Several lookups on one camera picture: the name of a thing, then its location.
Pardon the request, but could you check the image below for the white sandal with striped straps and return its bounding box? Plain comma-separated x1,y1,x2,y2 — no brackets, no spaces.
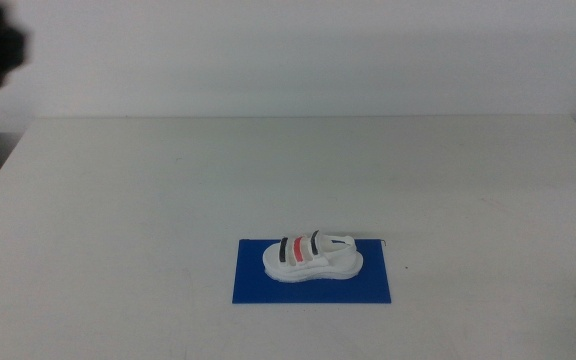
262,229,365,284

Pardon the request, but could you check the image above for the blue rectangular mat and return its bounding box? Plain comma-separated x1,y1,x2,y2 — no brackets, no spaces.
231,238,392,305

